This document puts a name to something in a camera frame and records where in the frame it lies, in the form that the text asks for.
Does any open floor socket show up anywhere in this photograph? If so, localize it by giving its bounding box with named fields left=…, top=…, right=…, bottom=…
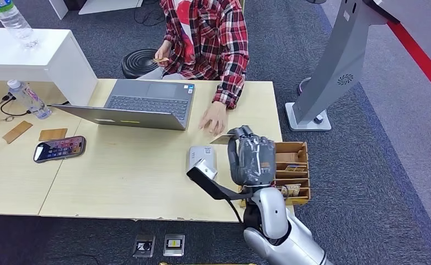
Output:
left=132, top=234, right=156, bottom=258

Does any black round stool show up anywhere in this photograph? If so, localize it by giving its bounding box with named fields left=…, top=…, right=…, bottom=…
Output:
left=121, top=48, right=163, bottom=80

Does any grey laptop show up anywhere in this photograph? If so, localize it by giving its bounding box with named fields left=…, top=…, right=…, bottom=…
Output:
left=51, top=78, right=196, bottom=131

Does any person's right hand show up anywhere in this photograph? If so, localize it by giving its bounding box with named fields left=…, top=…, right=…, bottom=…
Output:
left=154, top=40, right=173, bottom=68

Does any person's left hand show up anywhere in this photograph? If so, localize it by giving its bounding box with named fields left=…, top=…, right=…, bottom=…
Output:
left=199, top=101, right=228, bottom=137

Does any white furniture panel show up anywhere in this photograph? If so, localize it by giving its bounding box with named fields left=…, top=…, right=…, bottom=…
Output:
left=78, top=0, right=144, bottom=15

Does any long wooden card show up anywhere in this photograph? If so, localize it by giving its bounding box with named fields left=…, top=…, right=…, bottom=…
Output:
left=2, top=120, right=34, bottom=145

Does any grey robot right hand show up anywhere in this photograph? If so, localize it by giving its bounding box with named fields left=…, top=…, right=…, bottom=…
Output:
left=227, top=125, right=276, bottom=187

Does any person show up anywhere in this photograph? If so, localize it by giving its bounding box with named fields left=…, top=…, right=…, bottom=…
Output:
left=136, top=0, right=250, bottom=137

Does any smartphone with dark case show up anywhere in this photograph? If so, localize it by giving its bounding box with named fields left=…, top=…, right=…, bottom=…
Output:
left=33, top=135, right=87, bottom=163

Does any wide wooden card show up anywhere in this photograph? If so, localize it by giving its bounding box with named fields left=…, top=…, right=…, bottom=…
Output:
left=38, top=128, right=68, bottom=142

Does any small clear water bottle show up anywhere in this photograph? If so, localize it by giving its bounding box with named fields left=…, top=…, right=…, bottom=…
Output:
left=7, top=79, right=52, bottom=120

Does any large clear water bottle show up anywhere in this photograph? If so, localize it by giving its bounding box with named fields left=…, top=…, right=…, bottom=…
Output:
left=0, top=0, right=40, bottom=49

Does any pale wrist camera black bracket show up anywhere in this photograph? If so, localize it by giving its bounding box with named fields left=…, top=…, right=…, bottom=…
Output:
left=185, top=158, right=254, bottom=201

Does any grey card reader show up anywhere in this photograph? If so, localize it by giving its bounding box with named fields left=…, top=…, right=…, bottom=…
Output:
left=188, top=146, right=217, bottom=173

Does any wooden compartment card box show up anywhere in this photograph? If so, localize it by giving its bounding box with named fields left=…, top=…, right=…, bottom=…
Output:
left=238, top=141, right=311, bottom=209

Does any closed floor socket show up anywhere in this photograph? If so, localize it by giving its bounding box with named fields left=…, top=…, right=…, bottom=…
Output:
left=163, top=234, right=185, bottom=257

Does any grey kiosk stand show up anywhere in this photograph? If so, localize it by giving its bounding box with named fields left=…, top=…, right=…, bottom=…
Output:
left=285, top=0, right=402, bottom=133

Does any cable loop behind kiosk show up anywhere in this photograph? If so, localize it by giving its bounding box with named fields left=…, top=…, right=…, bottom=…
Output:
left=297, top=77, right=313, bottom=97

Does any black desk cable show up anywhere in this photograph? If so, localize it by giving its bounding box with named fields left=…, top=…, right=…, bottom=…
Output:
left=0, top=93, right=70, bottom=117

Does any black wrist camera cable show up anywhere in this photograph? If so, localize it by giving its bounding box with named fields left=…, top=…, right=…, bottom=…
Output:
left=226, top=199, right=246, bottom=225

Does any white shelf block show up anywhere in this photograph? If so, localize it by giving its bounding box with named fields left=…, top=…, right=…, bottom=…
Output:
left=0, top=27, right=98, bottom=105

